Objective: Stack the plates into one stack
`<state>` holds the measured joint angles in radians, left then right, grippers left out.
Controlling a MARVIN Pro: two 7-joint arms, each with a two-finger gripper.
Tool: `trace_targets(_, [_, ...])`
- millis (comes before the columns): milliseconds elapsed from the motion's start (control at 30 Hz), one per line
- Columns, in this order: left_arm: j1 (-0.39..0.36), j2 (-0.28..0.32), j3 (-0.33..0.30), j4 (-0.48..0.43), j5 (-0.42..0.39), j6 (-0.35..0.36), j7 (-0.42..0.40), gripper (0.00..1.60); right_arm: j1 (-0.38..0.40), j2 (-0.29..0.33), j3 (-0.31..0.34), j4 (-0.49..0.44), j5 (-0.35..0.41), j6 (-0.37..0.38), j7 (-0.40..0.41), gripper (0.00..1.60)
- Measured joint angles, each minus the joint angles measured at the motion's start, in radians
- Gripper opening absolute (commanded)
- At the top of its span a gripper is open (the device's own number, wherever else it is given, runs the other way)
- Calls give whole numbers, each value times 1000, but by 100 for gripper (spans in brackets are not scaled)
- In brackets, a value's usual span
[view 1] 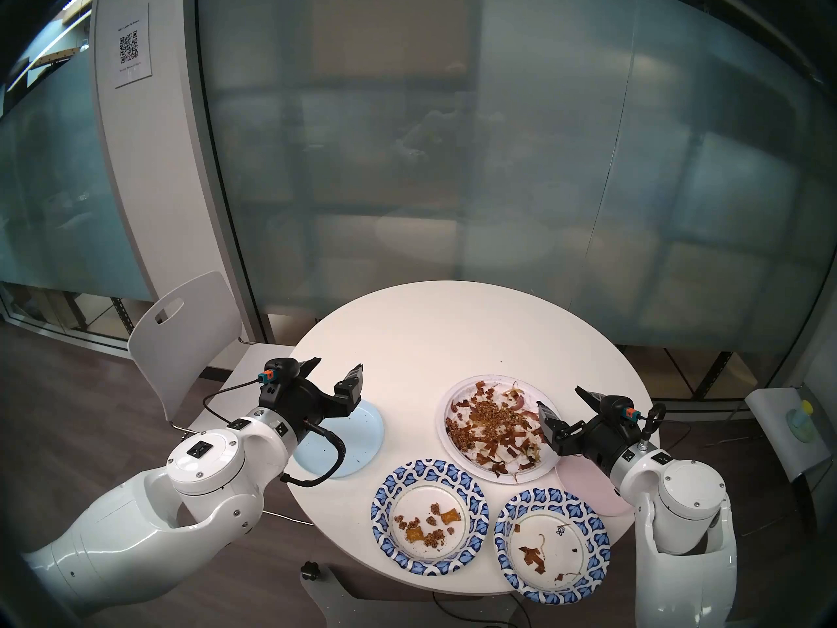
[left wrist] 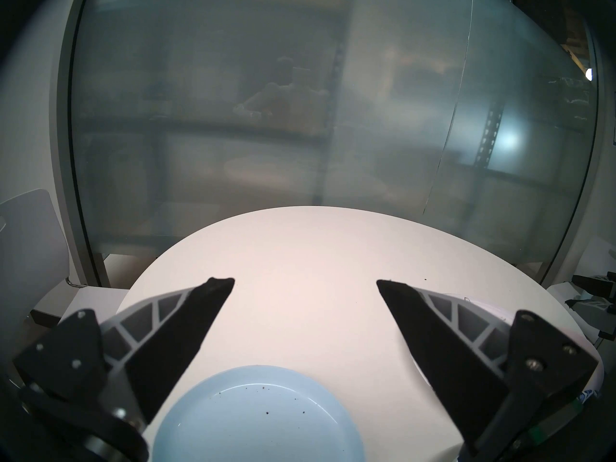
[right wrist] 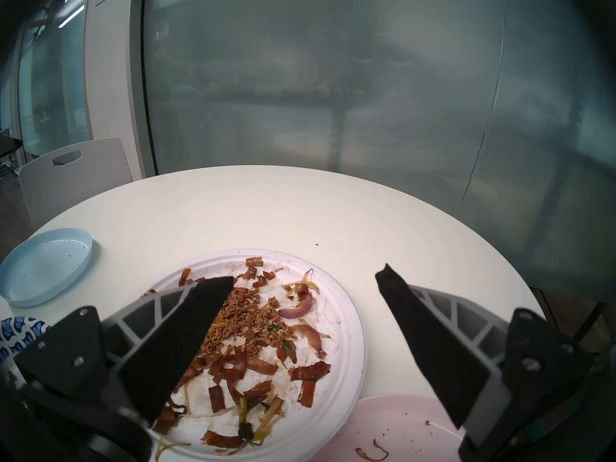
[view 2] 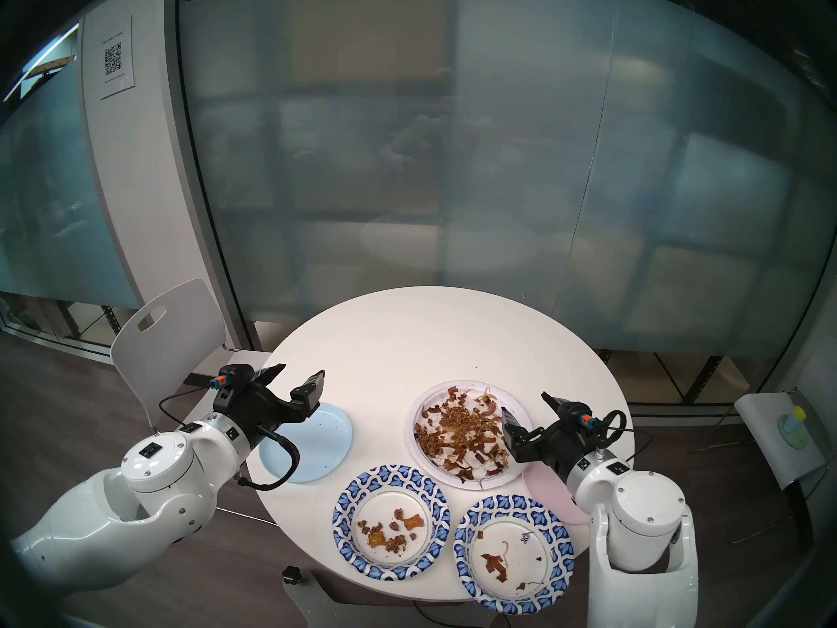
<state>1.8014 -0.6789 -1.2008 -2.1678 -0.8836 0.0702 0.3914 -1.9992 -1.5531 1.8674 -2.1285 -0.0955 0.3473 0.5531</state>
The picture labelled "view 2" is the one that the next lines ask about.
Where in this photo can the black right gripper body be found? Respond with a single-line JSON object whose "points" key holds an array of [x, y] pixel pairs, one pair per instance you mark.
{"points": [[556, 447]]}

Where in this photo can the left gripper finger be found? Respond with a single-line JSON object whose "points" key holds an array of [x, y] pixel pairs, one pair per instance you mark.
{"points": [[308, 392], [269, 373]]}

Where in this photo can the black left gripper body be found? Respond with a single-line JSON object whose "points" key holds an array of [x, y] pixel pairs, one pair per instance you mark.
{"points": [[258, 407]]}

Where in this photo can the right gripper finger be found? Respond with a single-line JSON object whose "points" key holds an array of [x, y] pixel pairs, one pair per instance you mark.
{"points": [[557, 404], [515, 432]]}

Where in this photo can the pink plastic plate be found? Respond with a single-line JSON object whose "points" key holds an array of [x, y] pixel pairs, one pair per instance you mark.
{"points": [[549, 496]]}

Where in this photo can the light blue plastic plate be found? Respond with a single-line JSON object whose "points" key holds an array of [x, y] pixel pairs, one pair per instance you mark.
{"points": [[320, 443]]}

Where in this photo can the blue patterned bowl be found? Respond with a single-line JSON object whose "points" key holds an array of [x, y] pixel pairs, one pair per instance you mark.
{"points": [[392, 502], [510, 528]]}

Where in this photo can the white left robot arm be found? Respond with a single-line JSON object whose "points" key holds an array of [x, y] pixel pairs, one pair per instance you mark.
{"points": [[157, 476]]}

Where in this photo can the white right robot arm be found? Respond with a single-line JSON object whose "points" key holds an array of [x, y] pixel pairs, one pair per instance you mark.
{"points": [[647, 509]]}

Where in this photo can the brown food scraps pile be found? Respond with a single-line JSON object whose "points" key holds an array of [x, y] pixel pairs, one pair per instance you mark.
{"points": [[464, 424]]}

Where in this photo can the large white paper plate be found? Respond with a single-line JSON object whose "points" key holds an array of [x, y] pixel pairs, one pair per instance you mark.
{"points": [[465, 386]]}

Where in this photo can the thin brown food scraps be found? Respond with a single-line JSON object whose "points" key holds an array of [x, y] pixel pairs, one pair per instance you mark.
{"points": [[497, 561]]}

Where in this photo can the orange brown food chunks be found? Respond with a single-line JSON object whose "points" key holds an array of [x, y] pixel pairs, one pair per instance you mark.
{"points": [[392, 541]]}

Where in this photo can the black knob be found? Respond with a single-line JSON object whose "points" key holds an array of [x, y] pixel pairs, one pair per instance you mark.
{"points": [[291, 575]]}

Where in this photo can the grey white chair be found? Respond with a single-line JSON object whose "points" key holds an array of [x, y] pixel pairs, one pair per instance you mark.
{"points": [[762, 424]]}

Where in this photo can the green bottle with yellow cap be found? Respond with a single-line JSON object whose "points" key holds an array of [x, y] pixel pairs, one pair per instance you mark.
{"points": [[792, 427]]}

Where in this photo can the QR code paper sign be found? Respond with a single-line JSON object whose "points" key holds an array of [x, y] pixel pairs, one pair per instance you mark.
{"points": [[114, 61]]}

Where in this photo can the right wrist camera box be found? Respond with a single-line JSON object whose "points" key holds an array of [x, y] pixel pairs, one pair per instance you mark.
{"points": [[579, 414]]}

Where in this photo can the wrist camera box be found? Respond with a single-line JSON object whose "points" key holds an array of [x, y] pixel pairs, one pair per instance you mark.
{"points": [[579, 414], [235, 375]]}

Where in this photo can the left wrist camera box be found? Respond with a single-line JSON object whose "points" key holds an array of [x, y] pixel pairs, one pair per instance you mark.
{"points": [[235, 375]]}

